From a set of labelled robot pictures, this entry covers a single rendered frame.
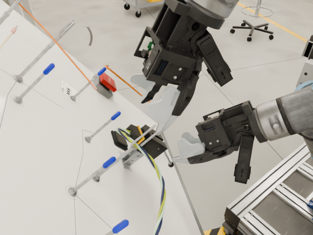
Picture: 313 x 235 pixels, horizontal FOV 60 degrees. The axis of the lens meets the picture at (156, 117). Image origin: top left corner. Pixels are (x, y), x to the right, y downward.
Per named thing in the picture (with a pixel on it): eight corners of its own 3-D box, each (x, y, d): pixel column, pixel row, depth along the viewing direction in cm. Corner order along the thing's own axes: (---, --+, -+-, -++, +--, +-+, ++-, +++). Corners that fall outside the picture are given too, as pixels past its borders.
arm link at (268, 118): (289, 127, 56) (292, 142, 48) (267, 134, 58) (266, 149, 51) (275, 94, 55) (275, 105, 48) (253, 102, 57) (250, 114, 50)
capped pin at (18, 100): (16, 95, 43) (51, 59, 40) (23, 102, 43) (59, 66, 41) (11, 98, 41) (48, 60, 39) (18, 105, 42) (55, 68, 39)
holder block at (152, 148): (153, 160, 57) (167, 148, 56) (136, 151, 53) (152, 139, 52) (147, 145, 60) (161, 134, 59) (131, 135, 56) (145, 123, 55)
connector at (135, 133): (144, 148, 54) (151, 141, 54) (127, 141, 51) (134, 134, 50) (139, 137, 56) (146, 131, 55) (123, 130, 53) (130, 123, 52)
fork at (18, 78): (13, 72, 46) (69, 14, 42) (23, 79, 47) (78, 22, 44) (11, 79, 45) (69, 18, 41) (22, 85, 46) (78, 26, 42)
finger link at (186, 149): (164, 141, 63) (199, 128, 59) (175, 163, 64) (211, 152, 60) (159, 147, 61) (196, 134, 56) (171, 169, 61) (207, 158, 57)
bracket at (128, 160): (131, 172, 57) (149, 158, 56) (124, 169, 55) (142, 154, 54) (125, 155, 60) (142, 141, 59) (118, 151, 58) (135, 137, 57)
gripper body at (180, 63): (131, 57, 44) (164, -16, 38) (173, 68, 49) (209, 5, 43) (145, 85, 39) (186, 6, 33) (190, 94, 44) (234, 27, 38)
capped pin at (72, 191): (66, 188, 38) (109, 152, 36) (73, 187, 40) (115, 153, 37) (70, 197, 38) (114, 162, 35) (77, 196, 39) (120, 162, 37)
